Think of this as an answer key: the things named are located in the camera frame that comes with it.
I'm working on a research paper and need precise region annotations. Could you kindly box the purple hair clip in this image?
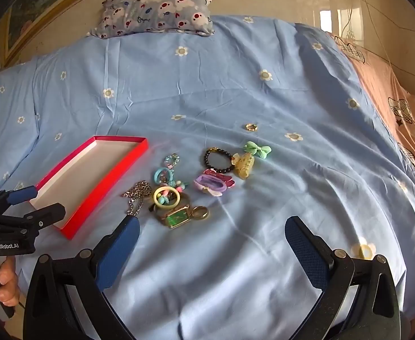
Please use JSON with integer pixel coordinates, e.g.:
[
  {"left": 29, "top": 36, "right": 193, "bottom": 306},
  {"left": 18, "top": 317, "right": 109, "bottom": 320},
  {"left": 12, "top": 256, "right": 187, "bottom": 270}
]
[{"left": 194, "top": 169, "right": 229, "bottom": 197}]

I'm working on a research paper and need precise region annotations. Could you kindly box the pastel bead chain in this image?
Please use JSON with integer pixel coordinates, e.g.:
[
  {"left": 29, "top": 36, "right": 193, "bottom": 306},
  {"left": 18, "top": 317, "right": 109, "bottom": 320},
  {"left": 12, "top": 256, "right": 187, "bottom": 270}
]
[{"left": 161, "top": 153, "right": 181, "bottom": 186}]

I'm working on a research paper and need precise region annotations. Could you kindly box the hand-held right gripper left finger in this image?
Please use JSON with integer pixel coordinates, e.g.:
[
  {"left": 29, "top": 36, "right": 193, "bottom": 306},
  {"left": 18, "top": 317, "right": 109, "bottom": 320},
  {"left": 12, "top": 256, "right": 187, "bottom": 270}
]
[{"left": 23, "top": 215, "right": 139, "bottom": 340}]

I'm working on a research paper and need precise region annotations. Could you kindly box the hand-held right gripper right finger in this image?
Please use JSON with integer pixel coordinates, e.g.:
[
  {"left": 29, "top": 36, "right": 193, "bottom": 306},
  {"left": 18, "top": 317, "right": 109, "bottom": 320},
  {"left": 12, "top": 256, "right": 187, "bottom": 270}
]
[{"left": 285, "top": 215, "right": 401, "bottom": 340}]

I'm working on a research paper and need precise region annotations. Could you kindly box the blue hair tie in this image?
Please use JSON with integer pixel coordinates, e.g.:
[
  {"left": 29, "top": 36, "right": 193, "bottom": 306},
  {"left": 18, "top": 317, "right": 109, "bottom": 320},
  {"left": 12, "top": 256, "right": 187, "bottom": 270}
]
[{"left": 154, "top": 166, "right": 174, "bottom": 185}]

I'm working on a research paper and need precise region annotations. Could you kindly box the pink printed blanket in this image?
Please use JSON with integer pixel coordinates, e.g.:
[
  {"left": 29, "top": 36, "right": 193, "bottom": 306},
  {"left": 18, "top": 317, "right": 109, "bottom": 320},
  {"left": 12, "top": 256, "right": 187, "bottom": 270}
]
[{"left": 330, "top": 33, "right": 415, "bottom": 199}]

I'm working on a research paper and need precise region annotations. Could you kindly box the yellow hair claw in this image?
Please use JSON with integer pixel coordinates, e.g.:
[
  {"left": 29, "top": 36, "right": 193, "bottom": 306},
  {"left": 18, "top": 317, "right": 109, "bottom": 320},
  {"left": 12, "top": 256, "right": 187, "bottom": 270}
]
[{"left": 232, "top": 152, "right": 256, "bottom": 180}]

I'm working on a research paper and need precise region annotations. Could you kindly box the patterned pillow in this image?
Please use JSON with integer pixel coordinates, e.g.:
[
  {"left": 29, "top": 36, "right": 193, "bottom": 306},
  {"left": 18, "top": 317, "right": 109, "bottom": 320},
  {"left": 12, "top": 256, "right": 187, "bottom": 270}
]
[{"left": 86, "top": 0, "right": 218, "bottom": 39}]

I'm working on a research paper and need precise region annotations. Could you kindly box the black bead bracelet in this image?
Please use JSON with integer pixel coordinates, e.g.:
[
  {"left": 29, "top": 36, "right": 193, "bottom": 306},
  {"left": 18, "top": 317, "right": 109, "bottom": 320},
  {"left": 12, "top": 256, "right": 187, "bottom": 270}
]
[{"left": 203, "top": 147, "right": 234, "bottom": 175}]

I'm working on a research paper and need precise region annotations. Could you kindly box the green bow hair clip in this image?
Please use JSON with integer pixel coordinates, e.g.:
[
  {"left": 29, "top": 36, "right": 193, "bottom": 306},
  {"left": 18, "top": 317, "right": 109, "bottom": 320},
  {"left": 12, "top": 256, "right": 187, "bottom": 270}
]
[{"left": 243, "top": 141, "right": 272, "bottom": 159}]

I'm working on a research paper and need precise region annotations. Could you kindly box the red cardboard box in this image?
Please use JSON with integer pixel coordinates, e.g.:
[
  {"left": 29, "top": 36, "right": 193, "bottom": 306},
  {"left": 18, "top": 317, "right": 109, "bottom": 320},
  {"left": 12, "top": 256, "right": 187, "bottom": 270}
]
[{"left": 28, "top": 135, "right": 149, "bottom": 239}]

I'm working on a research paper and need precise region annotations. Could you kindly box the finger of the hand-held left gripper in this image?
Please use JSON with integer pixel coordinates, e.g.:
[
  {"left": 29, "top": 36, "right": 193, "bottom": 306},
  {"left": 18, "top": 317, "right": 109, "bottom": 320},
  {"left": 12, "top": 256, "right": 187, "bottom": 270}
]
[
  {"left": 0, "top": 203, "right": 66, "bottom": 230},
  {"left": 0, "top": 186, "right": 40, "bottom": 216}
]

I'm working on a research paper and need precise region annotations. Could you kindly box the framed wall painting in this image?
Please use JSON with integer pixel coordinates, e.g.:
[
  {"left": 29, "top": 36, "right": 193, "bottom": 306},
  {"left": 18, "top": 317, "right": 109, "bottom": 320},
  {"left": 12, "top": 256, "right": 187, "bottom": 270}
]
[{"left": 5, "top": 0, "right": 123, "bottom": 61}]

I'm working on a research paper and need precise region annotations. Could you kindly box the yellow ring hair tie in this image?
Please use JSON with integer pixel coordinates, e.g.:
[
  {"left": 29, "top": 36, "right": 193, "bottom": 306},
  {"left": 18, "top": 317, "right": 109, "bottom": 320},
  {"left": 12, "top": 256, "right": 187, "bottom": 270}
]
[{"left": 153, "top": 186, "right": 181, "bottom": 209}]

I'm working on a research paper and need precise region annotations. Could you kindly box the person's left hand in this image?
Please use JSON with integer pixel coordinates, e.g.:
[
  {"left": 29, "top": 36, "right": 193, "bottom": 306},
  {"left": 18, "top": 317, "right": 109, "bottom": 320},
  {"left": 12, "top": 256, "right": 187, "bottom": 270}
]
[{"left": 0, "top": 257, "right": 20, "bottom": 307}]

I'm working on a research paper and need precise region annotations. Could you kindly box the silver chain necklace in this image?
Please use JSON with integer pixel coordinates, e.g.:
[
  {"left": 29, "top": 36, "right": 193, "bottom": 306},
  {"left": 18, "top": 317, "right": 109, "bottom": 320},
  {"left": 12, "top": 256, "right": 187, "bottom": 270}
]
[{"left": 122, "top": 180, "right": 153, "bottom": 216}]

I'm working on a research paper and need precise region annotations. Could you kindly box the gold watch green face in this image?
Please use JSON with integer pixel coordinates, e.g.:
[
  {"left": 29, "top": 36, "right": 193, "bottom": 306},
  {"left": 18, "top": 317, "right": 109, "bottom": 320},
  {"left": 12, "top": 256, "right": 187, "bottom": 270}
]
[{"left": 148, "top": 202, "right": 194, "bottom": 229}]

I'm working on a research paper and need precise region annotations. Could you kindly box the blue floral bed sheet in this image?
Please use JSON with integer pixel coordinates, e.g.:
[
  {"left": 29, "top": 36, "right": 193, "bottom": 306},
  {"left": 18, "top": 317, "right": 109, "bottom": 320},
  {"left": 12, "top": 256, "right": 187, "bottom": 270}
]
[{"left": 0, "top": 15, "right": 415, "bottom": 340}]

